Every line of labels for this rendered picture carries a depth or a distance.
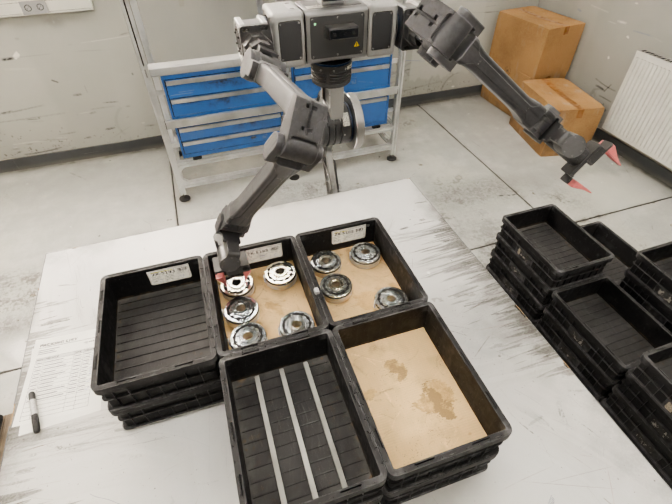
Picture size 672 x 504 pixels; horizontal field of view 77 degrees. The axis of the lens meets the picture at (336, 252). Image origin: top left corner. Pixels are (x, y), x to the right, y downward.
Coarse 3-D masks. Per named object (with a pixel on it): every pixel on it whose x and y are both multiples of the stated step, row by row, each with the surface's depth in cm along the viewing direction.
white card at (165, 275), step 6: (186, 264) 133; (156, 270) 131; (162, 270) 132; (168, 270) 133; (174, 270) 134; (180, 270) 134; (186, 270) 135; (150, 276) 132; (156, 276) 133; (162, 276) 134; (168, 276) 134; (174, 276) 135; (180, 276) 136; (186, 276) 137; (156, 282) 134; (162, 282) 135
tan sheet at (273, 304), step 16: (256, 272) 143; (256, 288) 138; (288, 288) 137; (224, 304) 133; (272, 304) 133; (288, 304) 133; (304, 304) 133; (224, 320) 128; (272, 320) 128; (272, 336) 124
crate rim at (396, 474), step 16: (416, 304) 120; (432, 304) 120; (368, 320) 116; (336, 336) 112; (448, 336) 112; (352, 368) 105; (480, 384) 102; (368, 416) 96; (496, 432) 93; (384, 448) 91; (464, 448) 91; (480, 448) 93; (384, 464) 89; (432, 464) 89
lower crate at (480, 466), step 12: (492, 456) 100; (468, 468) 101; (480, 468) 108; (432, 480) 97; (444, 480) 105; (456, 480) 106; (384, 492) 96; (396, 492) 95; (408, 492) 100; (420, 492) 104
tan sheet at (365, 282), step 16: (352, 272) 142; (368, 272) 142; (384, 272) 142; (352, 288) 137; (368, 288) 137; (400, 288) 137; (336, 304) 133; (352, 304) 133; (368, 304) 132; (336, 320) 128
